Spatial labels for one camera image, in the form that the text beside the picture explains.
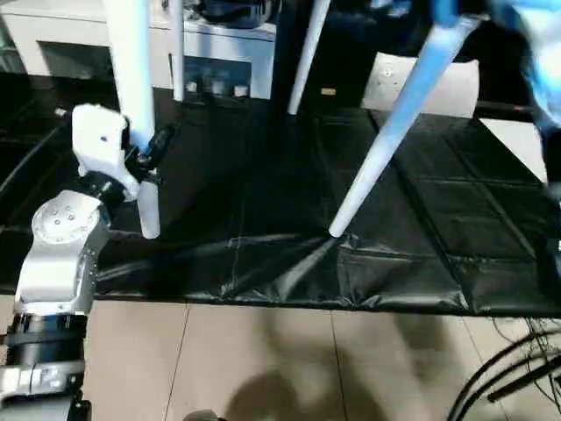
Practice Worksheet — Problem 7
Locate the white glass-door cabinet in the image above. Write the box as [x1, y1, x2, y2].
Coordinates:
[0, 0, 278, 101]

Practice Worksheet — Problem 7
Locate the grey helmet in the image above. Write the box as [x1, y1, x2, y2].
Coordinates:
[198, 0, 282, 31]

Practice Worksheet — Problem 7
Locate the black table mat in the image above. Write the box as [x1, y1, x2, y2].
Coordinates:
[0, 72, 561, 318]

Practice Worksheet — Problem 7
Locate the black box with gold label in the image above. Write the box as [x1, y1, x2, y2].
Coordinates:
[270, 0, 435, 111]

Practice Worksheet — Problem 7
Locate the white bag with round fitting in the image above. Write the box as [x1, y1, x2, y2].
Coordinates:
[360, 51, 482, 120]

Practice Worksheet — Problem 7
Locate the white flat board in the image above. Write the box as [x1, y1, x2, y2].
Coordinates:
[479, 116, 550, 184]

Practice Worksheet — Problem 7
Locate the black metal stand leg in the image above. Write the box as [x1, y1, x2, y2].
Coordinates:
[487, 358, 561, 403]

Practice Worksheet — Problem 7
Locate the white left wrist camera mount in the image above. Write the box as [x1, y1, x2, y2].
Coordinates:
[70, 103, 138, 203]

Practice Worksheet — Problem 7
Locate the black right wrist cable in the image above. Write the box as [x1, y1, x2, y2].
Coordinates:
[445, 323, 561, 421]

